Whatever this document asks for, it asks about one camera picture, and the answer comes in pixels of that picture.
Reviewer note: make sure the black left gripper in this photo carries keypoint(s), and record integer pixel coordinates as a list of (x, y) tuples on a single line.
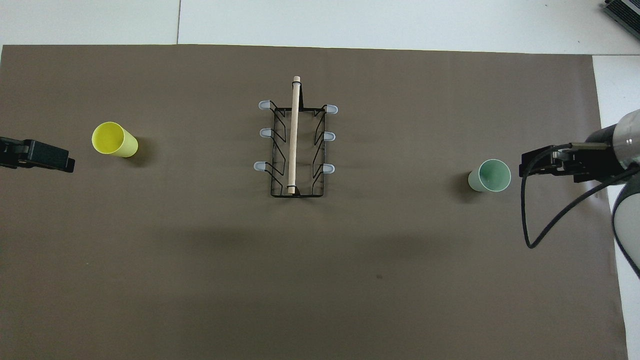
[(15, 152)]

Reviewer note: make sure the pale green plastic cup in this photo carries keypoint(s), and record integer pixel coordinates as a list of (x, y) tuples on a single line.
[(492, 176)]

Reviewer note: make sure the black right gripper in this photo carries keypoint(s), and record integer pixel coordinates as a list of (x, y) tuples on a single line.
[(597, 162)]

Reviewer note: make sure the brown table mat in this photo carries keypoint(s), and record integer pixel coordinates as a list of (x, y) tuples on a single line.
[(320, 280)]

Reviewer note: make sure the yellow plastic cup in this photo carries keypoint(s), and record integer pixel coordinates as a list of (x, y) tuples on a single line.
[(112, 140)]

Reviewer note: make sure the black ribbed device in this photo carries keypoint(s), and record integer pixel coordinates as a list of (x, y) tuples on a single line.
[(625, 11)]

